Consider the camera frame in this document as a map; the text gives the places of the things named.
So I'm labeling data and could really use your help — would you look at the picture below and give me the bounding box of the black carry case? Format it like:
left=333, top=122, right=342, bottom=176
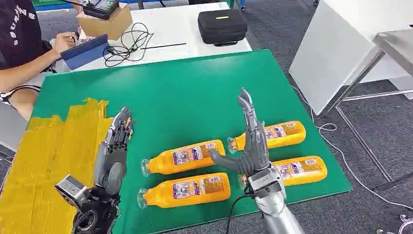
left=197, top=8, right=248, bottom=47

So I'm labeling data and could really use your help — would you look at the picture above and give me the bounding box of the green crate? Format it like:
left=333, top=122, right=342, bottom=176
left=31, top=0, right=70, bottom=7

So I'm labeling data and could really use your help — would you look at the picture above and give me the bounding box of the steel bench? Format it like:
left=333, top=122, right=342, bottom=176
left=322, top=29, right=413, bottom=192

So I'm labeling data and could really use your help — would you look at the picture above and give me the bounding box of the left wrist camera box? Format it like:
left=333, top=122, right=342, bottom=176
left=55, top=174, right=89, bottom=207

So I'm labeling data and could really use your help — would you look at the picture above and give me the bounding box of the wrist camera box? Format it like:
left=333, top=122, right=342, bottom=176
left=246, top=164, right=286, bottom=198
left=55, top=174, right=89, bottom=207

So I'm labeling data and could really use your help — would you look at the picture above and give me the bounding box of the yellow sheet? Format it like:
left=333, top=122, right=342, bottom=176
left=0, top=97, right=113, bottom=234

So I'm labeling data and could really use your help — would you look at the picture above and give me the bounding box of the white table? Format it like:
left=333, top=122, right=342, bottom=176
left=48, top=1, right=253, bottom=77

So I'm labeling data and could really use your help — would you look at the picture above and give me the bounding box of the cardboard box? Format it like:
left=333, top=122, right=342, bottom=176
left=76, top=3, right=133, bottom=41

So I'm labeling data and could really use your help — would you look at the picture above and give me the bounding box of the orange drink bottle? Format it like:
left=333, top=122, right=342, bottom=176
left=238, top=156, right=328, bottom=190
left=226, top=120, right=307, bottom=154
left=141, top=139, right=226, bottom=177
left=137, top=172, right=231, bottom=209

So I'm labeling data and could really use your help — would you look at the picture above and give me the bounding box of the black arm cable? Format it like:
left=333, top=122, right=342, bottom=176
left=225, top=193, right=256, bottom=234

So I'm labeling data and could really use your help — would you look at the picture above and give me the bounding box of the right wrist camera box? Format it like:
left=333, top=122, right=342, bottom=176
left=246, top=164, right=286, bottom=198

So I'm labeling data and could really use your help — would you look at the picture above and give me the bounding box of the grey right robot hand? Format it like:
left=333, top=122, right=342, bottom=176
left=208, top=88, right=271, bottom=176

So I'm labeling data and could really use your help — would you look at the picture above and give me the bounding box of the white floor cable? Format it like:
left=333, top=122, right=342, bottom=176
left=292, top=84, right=413, bottom=211

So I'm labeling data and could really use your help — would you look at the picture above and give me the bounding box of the green table mat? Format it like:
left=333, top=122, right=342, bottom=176
left=27, top=49, right=353, bottom=234

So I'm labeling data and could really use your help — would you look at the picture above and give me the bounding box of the blue rail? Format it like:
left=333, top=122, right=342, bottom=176
left=34, top=2, right=75, bottom=12

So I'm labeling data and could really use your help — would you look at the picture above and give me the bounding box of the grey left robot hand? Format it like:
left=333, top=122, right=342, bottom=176
left=94, top=106, right=136, bottom=196

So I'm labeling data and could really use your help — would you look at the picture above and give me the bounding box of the person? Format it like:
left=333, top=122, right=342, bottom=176
left=0, top=0, right=80, bottom=121

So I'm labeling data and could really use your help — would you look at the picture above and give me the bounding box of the tangled black cable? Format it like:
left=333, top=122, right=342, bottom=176
left=102, top=21, right=155, bottom=68

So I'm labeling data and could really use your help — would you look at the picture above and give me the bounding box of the black controller device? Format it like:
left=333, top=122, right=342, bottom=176
left=64, top=0, right=120, bottom=20

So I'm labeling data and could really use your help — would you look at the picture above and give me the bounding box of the white board panel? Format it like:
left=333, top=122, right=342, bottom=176
left=288, top=0, right=413, bottom=116

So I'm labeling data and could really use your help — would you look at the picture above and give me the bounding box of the silver metal object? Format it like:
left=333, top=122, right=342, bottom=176
left=375, top=214, right=413, bottom=234

